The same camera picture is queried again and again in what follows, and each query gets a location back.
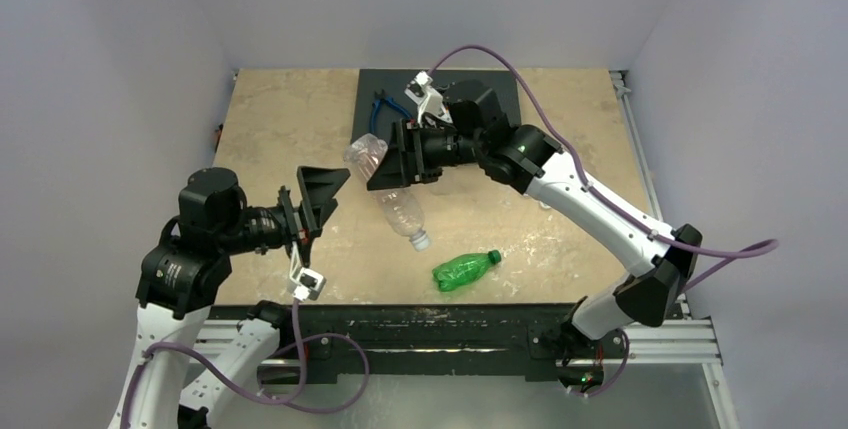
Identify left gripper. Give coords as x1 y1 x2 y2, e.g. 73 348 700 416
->
218 165 348 265

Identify slim clear plastic bottle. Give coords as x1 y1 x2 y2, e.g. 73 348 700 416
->
343 133 431 252

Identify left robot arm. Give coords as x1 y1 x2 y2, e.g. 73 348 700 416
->
110 166 350 428

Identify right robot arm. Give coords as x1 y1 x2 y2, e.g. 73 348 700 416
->
367 80 703 356

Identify green plastic bottle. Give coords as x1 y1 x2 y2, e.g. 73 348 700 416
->
431 250 502 292

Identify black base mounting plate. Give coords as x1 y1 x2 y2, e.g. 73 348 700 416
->
205 304 627 388

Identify blue handled pliers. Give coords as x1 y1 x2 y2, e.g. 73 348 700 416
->
368 89 412 132

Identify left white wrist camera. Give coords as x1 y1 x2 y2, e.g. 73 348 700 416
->
288 249 327 302

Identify black network switch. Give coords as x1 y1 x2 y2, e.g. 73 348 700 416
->
349 69 521 143

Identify aluminium frame rail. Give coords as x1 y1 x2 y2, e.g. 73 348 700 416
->
192 318 723 366

